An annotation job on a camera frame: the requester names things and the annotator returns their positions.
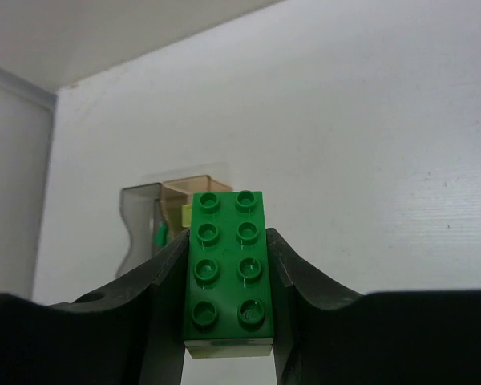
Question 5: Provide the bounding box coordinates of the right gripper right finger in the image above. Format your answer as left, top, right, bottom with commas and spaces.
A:
266, 229, 481, 384

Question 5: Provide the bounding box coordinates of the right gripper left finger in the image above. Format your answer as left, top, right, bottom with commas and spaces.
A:
0, 233, 189, 384

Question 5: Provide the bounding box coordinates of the small dark green curved lego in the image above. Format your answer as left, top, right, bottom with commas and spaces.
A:
154, 223, 168, 248

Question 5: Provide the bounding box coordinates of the dark green 2x4 lego plate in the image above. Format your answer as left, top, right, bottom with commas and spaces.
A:
184, 191, 274, 350

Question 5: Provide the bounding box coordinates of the light green 2x2 lego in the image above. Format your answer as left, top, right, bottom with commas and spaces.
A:
181, 205, 192, 229

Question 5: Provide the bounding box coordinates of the smoky grey plastic container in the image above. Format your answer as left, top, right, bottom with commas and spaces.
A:
115, 183, 163, 278

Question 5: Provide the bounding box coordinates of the amber plastic container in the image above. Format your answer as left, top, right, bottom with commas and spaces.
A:
160, 175, 233, 241

